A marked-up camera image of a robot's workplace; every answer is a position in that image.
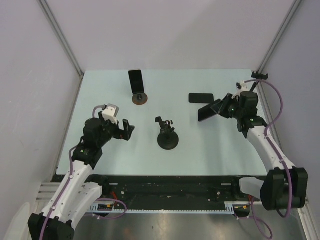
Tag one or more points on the black ball-joint phone stand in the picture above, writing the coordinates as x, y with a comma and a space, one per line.
167, 138

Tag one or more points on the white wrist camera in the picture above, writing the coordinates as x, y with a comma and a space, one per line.
241, 87
111, 112

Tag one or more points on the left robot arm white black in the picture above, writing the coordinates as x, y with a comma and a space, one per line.
80, 187

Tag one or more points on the purple smartphone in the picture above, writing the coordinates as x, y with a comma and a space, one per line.
205, 112

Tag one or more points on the white slotted cable duct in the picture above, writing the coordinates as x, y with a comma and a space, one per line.
228, 209

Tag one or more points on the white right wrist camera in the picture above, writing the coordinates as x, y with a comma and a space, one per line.
241, 87

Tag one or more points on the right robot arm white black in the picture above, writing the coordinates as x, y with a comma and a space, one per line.
285, 185

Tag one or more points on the aluminium frame post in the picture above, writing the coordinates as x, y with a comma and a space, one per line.
280, 33
57, 30

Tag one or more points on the aluminium frame post left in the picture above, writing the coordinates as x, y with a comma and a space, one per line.
57, 30

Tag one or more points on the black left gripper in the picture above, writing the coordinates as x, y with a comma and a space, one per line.
119, 133

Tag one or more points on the aluminium frame post right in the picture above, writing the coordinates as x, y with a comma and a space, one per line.
280, 33

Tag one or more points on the wooden base phone stand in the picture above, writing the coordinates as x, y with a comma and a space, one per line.
139, 98

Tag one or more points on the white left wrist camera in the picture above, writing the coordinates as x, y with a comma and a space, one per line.
111, 112

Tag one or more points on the black smartphone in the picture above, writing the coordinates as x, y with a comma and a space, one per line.
200, 98

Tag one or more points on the black phone stand round base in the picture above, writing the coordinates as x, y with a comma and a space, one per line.
258, 76

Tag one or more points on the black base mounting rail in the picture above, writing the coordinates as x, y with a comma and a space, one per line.
171, 192

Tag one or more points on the dark glossy smartphone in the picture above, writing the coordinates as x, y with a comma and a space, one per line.
136, 81

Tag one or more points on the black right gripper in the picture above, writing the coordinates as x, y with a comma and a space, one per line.
220, 107

